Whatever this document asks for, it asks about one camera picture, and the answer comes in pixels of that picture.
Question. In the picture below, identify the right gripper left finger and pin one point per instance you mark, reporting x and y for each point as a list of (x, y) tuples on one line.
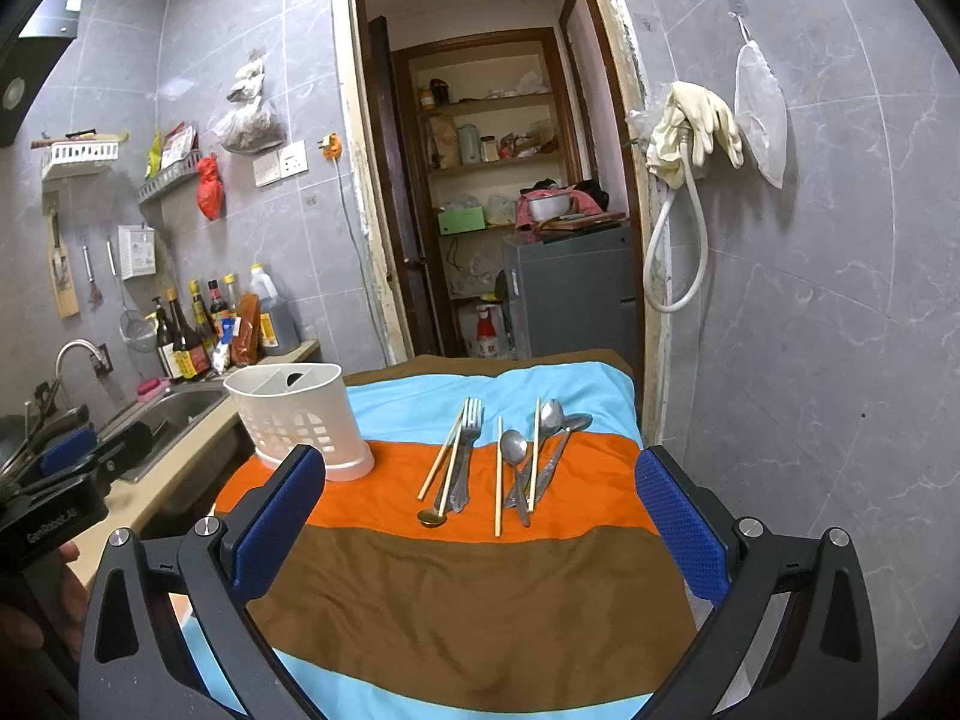
[(135, 660)]

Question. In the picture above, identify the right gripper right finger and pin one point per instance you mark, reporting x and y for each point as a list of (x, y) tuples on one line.
[(823, 660)]

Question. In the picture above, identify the gold handled spoon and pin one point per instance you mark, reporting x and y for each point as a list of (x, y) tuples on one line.
[(435, 516)]

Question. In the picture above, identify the wooden chopstick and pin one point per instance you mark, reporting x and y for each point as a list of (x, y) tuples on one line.
[(534, 458), (498, 483), (442, 463)]

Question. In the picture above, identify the small silver spoon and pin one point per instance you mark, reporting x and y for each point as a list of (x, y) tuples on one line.
[(513, 448)]

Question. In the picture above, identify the silver fork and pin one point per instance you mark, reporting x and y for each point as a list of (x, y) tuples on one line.
[(473, 423)]

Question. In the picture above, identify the person's left hand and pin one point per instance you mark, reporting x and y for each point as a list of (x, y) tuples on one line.
[(63, 606)]

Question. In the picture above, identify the steel sink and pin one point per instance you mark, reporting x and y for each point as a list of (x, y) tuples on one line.
[(170, 415)]

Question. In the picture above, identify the mesh strainer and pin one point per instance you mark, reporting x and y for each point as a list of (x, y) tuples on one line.
[(136, 330)]

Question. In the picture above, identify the dark soy sauce bottle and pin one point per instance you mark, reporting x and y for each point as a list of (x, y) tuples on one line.
[(187, 345)]

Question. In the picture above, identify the wooden knife board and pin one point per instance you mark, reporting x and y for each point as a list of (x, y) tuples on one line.
[(63, 287)]

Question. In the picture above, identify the white plastic utensil holder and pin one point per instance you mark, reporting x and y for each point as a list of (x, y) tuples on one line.
[(301, 403)]

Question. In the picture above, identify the orange snack packet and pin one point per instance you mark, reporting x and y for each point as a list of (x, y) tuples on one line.
[(245, 342)]

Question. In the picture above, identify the large oil jug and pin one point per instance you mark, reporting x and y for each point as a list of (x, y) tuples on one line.
[(278, 334)]

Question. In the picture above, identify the red plastic bag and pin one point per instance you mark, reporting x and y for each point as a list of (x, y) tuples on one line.
[(210, 191)]

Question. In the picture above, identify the striped cloth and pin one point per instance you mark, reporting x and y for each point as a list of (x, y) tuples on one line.
[(581, 615)]

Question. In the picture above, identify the hanging clear plastic bag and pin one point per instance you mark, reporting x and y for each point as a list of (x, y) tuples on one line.
[(252, 124)]

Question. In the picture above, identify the grey cabinet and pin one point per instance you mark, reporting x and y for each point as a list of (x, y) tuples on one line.
[(567, 294)]

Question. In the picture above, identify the red white bottle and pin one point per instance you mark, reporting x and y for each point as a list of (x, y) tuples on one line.
[(488, 345)]

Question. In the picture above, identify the green box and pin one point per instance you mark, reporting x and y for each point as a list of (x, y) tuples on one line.
[(461, 220)]

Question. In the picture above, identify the hanging mesh bag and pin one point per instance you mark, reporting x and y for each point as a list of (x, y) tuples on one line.
[(760, 109)]

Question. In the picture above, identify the white rubber gloves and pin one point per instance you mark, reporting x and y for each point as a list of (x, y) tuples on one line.
[(694, 121)]

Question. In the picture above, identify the white wall box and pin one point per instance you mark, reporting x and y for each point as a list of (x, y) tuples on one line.
[(137, 246)]

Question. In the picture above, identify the white wall basket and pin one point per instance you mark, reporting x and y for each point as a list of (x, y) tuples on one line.
[(84, 155)]

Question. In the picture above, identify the grey wall shelf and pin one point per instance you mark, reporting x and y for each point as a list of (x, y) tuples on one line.
[(169, 178)]

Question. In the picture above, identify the wall socket plate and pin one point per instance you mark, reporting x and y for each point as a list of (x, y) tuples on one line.
[(280, 164)]

